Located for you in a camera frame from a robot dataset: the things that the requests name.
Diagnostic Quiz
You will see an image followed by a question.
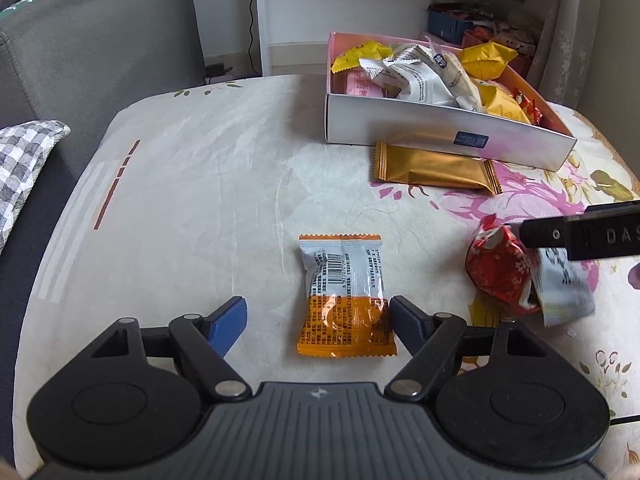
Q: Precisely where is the pink cardboard box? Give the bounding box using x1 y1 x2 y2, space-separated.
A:
324 31 578 173

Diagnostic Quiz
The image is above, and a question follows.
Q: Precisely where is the blue storage box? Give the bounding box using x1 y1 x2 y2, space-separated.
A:
427 2 481 46

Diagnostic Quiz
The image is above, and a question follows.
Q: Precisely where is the golden snack packet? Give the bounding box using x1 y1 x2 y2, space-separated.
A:
372 140 502 196

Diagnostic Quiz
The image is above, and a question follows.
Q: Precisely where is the white shelf unit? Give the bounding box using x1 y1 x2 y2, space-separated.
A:
252 0 531 76

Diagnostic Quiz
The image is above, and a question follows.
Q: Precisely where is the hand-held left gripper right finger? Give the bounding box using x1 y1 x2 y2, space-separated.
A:
389 295 543 403

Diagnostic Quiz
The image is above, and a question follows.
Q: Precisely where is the lace curtain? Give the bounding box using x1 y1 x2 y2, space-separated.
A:
525 0 640 116

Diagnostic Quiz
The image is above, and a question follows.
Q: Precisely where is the grey sofa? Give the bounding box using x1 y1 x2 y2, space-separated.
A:
0 0 206 181

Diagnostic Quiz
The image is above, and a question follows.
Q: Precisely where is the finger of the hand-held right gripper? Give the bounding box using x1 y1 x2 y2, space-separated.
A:
505 216 571 250

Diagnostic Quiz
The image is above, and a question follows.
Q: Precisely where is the red snack packet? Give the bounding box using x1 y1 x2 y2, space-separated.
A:
465 214 543 316
512 87 543 126

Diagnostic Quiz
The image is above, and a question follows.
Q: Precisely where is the grey and white snack packet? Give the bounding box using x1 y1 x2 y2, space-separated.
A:
530 247 596 328

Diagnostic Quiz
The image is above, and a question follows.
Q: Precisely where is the black power adapter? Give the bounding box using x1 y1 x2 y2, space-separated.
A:
204 62 236 86

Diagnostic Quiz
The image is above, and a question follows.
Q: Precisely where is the yellow snack packet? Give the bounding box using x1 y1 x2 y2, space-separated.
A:
475 80 533 125
459 41 518 81
331 41 393 75

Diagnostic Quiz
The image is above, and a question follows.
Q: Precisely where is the pink snack packet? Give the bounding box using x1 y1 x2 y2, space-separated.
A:
345 70 386 97

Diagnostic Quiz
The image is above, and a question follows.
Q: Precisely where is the large pink plastic basket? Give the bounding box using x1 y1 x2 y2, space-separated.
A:
462 30 496 50

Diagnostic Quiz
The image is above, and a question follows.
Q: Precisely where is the grey checked cloth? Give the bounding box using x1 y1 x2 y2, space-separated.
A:
0 119 72 256

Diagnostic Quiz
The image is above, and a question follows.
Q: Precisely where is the orange and white snack packet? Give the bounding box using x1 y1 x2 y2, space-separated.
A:
296 233 398 358

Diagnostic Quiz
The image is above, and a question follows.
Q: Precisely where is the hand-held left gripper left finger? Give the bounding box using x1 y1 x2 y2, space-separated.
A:
90 296 251 403

